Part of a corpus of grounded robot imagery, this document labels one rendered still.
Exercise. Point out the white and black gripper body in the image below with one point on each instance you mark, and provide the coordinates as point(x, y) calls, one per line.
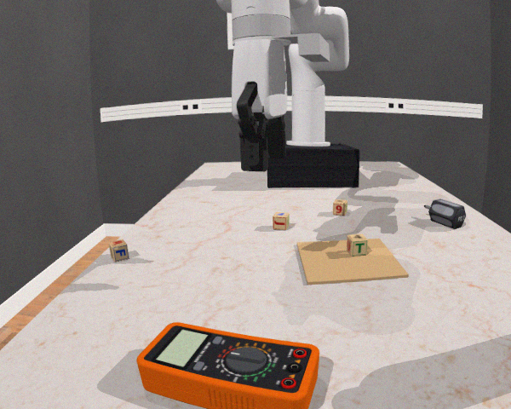
point(261, 60)

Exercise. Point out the orange digital multimeter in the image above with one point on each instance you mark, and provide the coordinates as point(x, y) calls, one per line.
point(224, 370)

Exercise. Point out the tan letter block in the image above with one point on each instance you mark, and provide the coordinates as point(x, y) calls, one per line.
point(340, 207)
point(357, 245)
point(281, 220)

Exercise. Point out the tan flat mat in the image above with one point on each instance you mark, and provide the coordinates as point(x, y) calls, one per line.
point(328, 262)

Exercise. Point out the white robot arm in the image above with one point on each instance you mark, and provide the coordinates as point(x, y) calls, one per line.
point(319, 25)

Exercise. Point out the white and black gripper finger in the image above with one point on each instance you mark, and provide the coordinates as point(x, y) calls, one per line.
point(275, 134)
point(253, 144)

